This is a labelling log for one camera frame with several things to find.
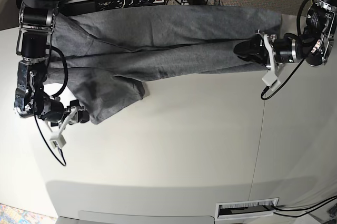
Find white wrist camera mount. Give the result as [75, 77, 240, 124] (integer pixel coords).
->
[45, 99, 82, 149]
[255, 29, 284, 91]

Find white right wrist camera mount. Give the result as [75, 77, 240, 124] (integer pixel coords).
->
[45, 99, 82, 149]

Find table cable grommet slot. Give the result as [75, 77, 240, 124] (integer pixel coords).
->
[215, 198, 279, 221]

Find black power strip red switch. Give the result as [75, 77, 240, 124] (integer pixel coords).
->
[95, 0, 167, 12]

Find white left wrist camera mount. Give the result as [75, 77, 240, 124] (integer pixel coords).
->
[255, 29, 284, 91]

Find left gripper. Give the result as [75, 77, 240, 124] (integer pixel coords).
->
[234, 36, 299, 65]

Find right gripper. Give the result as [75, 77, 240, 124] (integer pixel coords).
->
[35, 99, 90, 124]

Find black cables at table edge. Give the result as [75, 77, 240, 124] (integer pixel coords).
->
[271, 195, 337, 217]

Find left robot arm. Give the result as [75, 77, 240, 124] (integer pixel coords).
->
[234, 0, 336, 66]

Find grey T-shirt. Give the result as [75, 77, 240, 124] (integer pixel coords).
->
[52, 5, 282, 124]

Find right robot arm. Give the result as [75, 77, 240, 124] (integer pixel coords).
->
[14, 0, 90, 126]

